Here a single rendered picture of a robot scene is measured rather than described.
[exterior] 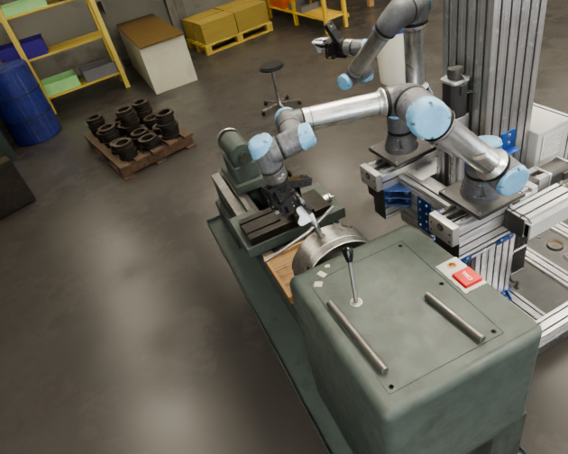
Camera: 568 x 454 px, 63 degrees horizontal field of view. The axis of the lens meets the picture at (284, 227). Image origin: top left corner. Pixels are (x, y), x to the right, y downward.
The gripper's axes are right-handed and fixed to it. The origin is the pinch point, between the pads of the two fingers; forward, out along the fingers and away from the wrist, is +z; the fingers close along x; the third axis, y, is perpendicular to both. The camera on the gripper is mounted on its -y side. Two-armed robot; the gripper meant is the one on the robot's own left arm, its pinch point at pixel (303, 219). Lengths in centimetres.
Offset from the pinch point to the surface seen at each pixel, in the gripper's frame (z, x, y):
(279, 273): 45, -33, 5
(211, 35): 129, -626, -334
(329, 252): 13.4, 7.2, 0.2
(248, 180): 44, -103, -34
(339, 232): 13.8, 3.8, -9.0
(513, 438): 65, 72, 5
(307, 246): 13.5, -2.5, 1.7
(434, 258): 14.7, 38.9, -14.8
